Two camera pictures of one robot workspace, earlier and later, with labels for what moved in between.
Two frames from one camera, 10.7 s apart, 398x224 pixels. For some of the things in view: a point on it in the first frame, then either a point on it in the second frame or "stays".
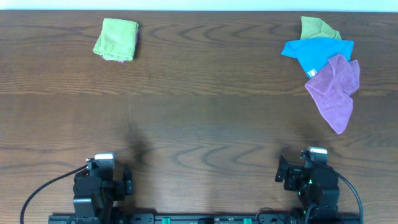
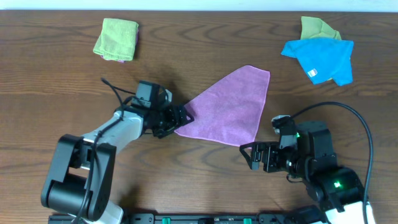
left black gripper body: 118,190 to 165,120
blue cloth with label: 313,53 stays
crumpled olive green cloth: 314,28 stays
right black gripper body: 293,182 to 277,160
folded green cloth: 117,39 stays
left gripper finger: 128,182 to 186,112
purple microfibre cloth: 331,88 to 231,111
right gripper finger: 282,168 to 254,165
